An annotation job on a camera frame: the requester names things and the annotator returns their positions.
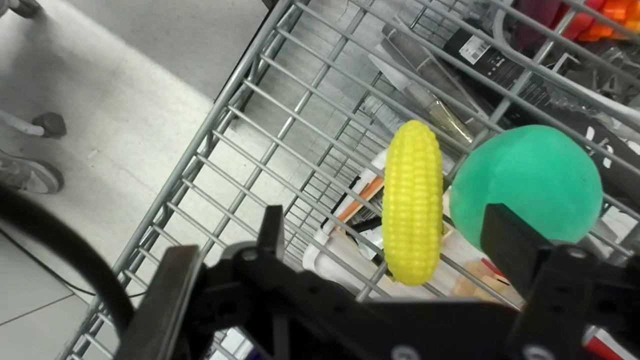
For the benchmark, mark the black caster wheel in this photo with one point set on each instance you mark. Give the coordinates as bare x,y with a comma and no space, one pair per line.
50,125

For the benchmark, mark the green ball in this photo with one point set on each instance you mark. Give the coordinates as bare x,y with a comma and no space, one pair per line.
533,181

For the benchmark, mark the orange yellow green toy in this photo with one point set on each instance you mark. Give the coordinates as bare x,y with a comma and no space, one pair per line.
601,21

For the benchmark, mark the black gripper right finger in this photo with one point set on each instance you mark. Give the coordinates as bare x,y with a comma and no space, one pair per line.
552,292

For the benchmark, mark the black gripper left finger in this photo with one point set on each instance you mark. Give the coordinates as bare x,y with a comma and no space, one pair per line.
162,307

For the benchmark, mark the red and beige toy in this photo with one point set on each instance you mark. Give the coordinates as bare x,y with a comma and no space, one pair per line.
611,346

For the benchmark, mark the black box with white label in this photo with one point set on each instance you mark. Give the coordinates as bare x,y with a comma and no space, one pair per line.
486,57

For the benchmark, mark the yellow toy corn cob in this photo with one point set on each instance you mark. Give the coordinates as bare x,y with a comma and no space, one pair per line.
413,200

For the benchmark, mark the grey chair base foot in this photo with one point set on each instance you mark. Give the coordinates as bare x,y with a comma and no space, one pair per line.
31,175

